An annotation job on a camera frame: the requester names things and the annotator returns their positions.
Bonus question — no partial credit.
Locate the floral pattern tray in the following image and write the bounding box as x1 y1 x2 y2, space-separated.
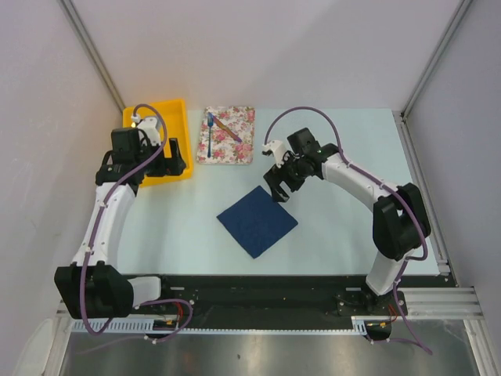
196 106 256 165

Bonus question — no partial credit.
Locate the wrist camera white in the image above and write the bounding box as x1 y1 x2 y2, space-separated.
132 114 161 146
261 140 287 168

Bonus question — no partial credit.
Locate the yellow plastic bin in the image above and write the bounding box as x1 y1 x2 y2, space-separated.
122 99 194 188

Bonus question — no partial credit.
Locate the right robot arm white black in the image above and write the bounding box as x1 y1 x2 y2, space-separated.
262 128 431 314

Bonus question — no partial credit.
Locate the aluminium frame rail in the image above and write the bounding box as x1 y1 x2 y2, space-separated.
56 287 481 320

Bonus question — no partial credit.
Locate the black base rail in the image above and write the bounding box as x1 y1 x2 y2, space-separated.
79 273 457 331

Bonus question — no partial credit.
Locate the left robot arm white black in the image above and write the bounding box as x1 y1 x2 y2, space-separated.
54 122 186 320

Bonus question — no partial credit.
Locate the iridescent metal knife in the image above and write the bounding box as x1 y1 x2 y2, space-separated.
214 117 242 143

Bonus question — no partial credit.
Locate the white slotted cable duct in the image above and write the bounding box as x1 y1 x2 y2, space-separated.
72 316 369 334

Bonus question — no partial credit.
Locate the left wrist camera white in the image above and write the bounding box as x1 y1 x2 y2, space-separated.
132 114 161 146

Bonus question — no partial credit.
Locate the dark blue paper napkin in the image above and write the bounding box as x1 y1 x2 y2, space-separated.
217 186 298 259

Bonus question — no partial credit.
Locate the blue metal fork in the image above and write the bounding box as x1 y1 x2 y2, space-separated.
207 112 214 158

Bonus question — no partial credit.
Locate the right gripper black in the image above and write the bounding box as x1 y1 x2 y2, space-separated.
264 150 308 203

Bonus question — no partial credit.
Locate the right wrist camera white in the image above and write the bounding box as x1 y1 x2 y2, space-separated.
261 140 287 168

